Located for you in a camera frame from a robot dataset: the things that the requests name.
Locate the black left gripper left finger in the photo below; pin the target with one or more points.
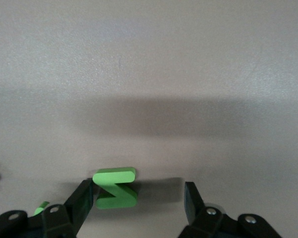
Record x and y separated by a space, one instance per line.
59 223

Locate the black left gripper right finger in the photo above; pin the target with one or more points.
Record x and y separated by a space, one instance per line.
208 225

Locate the green lowercase letter b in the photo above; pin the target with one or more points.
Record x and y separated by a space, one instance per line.
41 208

